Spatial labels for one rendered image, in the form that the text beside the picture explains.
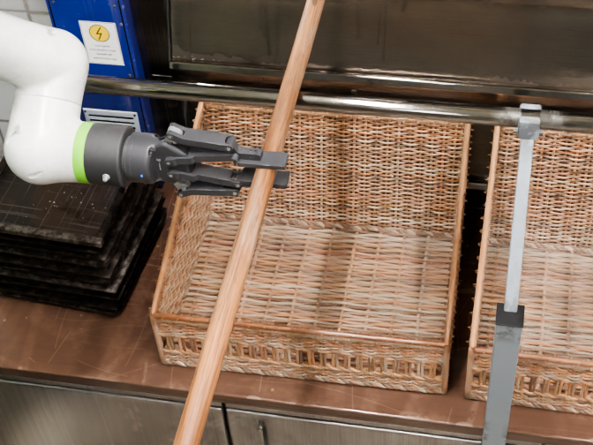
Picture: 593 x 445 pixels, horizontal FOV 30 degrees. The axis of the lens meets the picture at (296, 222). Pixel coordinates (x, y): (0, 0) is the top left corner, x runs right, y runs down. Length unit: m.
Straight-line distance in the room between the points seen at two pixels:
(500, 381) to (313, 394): 0.41
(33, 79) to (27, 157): 0.11
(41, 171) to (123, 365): 0.61
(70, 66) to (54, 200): 0.55
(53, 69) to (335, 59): 0.67
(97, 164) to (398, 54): 0.73
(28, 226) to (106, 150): 0.56
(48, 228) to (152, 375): 0.34
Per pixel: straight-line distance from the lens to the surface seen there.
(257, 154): 1.59
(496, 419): 1.94
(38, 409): 2.36
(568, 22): 2.10
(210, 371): 1.38
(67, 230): 2.13
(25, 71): 1.65
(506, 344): 1.77
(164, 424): 2.27
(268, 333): 2.02
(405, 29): 2.12
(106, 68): 2.29
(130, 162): 1.63
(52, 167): 1.67
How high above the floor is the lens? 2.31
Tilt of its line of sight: 47 degrees down
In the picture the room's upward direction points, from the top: 5 degrees counter-clockwise
